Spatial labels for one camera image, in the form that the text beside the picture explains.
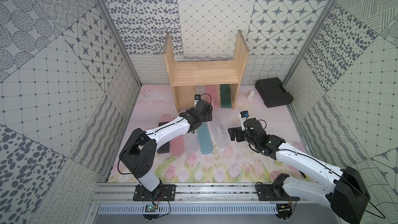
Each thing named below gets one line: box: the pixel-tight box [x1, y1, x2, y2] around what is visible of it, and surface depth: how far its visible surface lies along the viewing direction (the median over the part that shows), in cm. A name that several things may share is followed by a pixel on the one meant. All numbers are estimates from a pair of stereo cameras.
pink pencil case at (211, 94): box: [206, 84, 218, 107], surface depth 109 cm
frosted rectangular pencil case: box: [195, 85, 206, 95], surface depth 109 cm
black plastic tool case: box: [254, 77, 294, 108], surface depth 113 cm
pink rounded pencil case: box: [169, 134, 186, 157], surface depth 90 cm
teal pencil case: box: [196, 121, 213, 155], surface depth 93 cm
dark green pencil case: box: [220, 84, 232, 109], surface depth 105 cm
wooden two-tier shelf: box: [162, 30, 250, 113], surface depth 90 cm
